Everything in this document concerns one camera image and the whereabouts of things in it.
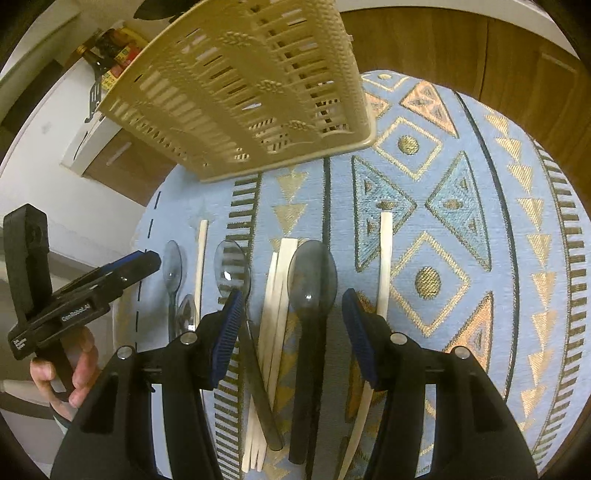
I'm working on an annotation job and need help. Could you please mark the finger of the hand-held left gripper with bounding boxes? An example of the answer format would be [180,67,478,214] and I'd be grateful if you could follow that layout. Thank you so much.
[95,250,149,278]
[95,253,162,300]

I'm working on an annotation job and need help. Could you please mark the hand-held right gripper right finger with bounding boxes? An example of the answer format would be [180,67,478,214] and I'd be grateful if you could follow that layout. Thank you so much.
[341,288,539,480]

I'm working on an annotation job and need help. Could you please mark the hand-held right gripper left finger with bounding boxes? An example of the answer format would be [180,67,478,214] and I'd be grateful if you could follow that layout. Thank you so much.
[50,288,245,480]

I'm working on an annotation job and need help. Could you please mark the small clear plastic spoon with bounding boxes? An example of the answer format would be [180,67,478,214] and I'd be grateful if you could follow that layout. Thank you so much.
[174,294,200,340]
[163,240,185,342]

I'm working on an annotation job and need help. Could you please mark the medium clear plastic spoon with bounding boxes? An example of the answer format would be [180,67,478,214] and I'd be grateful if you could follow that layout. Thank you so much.
[213,239,284,452]

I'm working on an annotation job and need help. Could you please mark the large dark plastic spoon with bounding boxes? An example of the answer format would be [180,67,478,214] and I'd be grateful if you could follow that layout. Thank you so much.
[286,239,339,466]

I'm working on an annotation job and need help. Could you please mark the bundle of wooden chopsticks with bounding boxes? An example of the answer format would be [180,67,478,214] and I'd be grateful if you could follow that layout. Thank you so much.
[249,240,291,469]

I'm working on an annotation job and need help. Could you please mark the beige slotted utensil holder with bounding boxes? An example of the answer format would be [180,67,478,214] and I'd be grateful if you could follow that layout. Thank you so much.
[95,0,375,183]

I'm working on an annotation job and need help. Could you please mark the person's left hand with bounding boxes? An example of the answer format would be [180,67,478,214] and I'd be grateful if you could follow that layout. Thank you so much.
[30,325,100,423]

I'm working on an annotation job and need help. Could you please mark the blue patterned tablecloth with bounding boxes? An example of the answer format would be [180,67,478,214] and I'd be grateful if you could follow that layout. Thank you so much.
[131,69,583,480]

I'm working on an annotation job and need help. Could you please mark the black slotted turner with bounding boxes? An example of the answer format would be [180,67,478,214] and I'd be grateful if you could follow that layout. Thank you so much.
[84,78,107,123]

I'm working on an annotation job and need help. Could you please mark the white kitchen countertop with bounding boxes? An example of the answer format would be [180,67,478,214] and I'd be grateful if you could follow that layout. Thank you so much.
[0,9,155,167]

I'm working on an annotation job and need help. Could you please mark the dark sauce bottle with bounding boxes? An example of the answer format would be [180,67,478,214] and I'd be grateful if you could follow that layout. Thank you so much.
[76,42,112,78]

